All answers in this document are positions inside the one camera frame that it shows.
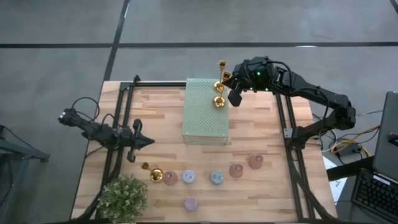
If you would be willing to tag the pink floral candle tin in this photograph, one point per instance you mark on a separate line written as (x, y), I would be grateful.
(191, 204)

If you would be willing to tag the green perforated metal shelf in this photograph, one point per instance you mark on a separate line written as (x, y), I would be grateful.
(202, 118)

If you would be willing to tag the black power adapter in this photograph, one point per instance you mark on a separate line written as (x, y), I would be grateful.
(348, 151)

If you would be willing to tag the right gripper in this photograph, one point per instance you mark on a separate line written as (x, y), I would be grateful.
(248, 77)

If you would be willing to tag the green leaf candle tin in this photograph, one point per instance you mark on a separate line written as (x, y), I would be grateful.
(217, 178)

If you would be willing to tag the grey laptop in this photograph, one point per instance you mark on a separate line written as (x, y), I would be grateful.
(387, 133)

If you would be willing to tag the white paper sheet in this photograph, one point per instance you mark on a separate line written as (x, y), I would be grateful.
(337, 186)

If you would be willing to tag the short brass candlestick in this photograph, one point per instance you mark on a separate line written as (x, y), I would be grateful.
(156, 175)

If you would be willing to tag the medium brass candlestick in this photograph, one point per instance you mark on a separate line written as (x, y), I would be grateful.
(219, 87)

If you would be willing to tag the black keyboard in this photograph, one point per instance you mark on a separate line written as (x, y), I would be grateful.
(373, 193)

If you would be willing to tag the black aluminium table frame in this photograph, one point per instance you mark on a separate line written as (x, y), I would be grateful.
(155, 84)

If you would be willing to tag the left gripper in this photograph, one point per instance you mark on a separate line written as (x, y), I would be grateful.
(132, 140)

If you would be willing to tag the grey metal cart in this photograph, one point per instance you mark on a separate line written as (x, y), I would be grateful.
(18, 149)

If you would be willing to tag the black side desk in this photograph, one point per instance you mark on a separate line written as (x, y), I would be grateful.
(348, 169)

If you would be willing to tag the green potted plant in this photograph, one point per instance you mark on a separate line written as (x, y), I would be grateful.
(122, 199)

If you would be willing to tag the tall brass candlestick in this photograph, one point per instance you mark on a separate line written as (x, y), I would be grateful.
(219, 102)

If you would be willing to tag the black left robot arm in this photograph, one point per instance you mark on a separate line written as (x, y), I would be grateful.
(93, 132)

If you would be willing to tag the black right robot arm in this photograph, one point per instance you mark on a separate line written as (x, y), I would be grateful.
(311, 90)

